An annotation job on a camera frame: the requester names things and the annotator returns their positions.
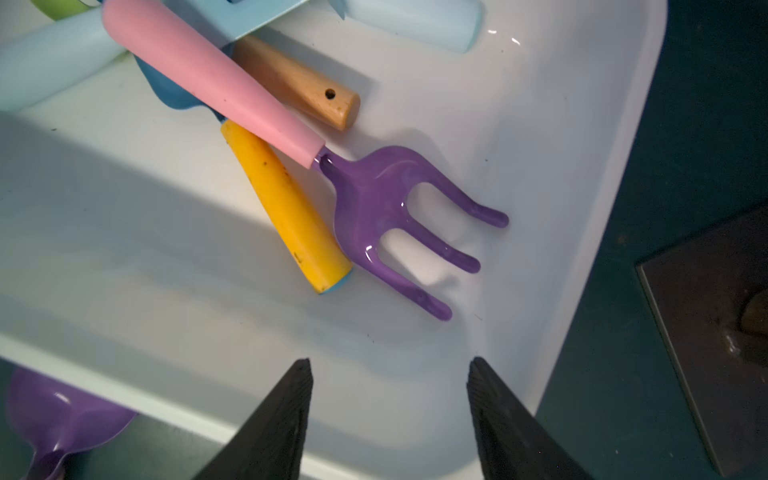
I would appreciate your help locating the dark blue fork yellow handle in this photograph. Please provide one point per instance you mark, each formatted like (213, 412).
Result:
(299, 225)

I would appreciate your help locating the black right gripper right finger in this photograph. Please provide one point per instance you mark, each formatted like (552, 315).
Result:
(511, 444)

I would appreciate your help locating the purple fork pink handle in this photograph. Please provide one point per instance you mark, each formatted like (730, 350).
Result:
(371, 192)
(58, 420)

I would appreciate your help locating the wooden handle tool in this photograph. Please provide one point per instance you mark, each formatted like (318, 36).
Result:
(296, 84)

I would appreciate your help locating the light blue hand rake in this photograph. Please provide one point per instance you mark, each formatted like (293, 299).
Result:
(41, 63)

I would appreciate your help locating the white plastic storage box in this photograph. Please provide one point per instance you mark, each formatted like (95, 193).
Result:
(138, 263)

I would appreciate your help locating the dark tree base plate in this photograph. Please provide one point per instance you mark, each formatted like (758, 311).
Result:
(708, 294)

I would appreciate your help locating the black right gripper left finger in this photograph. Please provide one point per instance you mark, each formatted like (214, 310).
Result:
(270, 444)

